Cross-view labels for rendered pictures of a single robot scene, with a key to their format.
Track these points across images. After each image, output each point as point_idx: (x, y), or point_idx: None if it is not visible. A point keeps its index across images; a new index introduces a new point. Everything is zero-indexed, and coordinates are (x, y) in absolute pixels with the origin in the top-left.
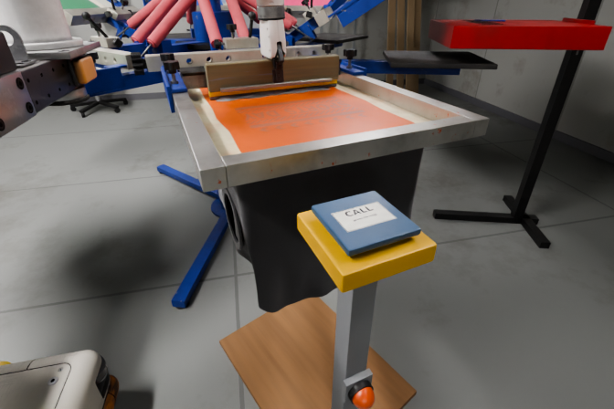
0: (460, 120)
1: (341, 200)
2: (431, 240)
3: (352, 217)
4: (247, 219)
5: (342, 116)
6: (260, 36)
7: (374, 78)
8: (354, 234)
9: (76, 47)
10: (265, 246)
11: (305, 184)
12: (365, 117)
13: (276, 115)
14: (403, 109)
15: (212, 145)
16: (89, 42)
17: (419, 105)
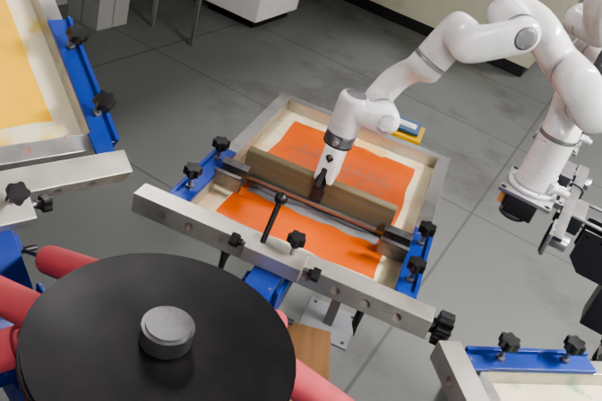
0: (301, 100)
1: (407, 129)
2: None
3: (410, 125)
4: None
5: (319, 154)
6: (339, 166)
7: (233, 141)
8: (416, 123)
9: (511, 171)
10: None
11: None
12: (306, 144)
13: (358, 183)
14: (267, 131)
15: (436, 166)
16: (505, 183)
17: (274, 117)
